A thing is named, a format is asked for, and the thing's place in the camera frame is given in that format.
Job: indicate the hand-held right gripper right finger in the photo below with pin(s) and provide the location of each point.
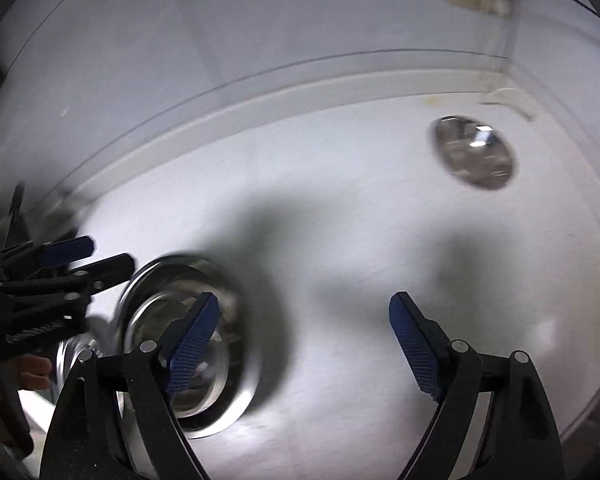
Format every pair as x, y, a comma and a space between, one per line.
415, 345

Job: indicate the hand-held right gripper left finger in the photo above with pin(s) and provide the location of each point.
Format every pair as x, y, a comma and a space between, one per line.
192, 345

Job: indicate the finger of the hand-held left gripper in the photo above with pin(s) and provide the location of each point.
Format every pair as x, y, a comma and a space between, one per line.
65, 251
100, 272

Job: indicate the medium steel bowl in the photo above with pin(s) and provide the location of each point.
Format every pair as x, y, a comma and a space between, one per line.
150, 320

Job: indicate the large steel bowl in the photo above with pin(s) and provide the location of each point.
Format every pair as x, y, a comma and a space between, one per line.
242, 360

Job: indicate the large steel plate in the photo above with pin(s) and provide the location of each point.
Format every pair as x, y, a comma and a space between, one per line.
66, 361

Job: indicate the small steel bowl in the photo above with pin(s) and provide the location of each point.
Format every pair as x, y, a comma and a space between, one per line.
472, 160

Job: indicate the person's left hand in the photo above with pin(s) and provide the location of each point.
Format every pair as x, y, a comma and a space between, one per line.
36, 372

